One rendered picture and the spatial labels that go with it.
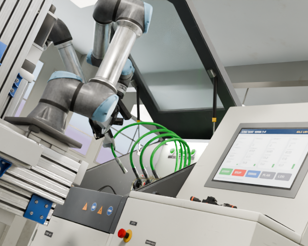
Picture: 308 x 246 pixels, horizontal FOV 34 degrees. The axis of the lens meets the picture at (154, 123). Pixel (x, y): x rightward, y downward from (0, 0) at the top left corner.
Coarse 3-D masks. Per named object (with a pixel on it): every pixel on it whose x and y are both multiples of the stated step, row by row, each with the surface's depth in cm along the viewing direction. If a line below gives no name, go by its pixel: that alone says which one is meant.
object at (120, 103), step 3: (120, 99) 243; (117, 102) 242; (120, 102) 243; (120, 105) 242; (123, 105) 243; (120, 108) 244; (123, 108) 243; (126, 108) 244; (120, 111) 246; (123, 111) 243; (126, 111) 244; (123, 114) 245; (126, 114) 244; (129, 114) 245; (123, 117) 247; (126, 117) 245; (129, 117) 245
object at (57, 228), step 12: (48, 228) 243; (60, 228) 234; (72, 228) 226; (84, 228) 219; (36, 240) 247; (48, 240) 238; (60, 240) 229; (72, 240) 221; (84, 240) 214; (96, 240) 207
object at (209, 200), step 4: (192, 196) 188; (208, 196) 184; (192, 200) 187; (196, 200) 186; (200, 200) 186; (204, 200) 183; (208, 200) 183; (212, 200) 182; (216, 200) 182; (212, 204) 179; (216, 204) 178; (224, 204) 178; (228, 204) 177
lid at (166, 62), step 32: (160, 0) 236; (160, 32) 249; (192, 32) 230; (160, 64) 265; (192, 64) 247; (160, 96) 283; (192, 96) 262; (224, 96) 241; (160, 128) 300; (192, 128) 276
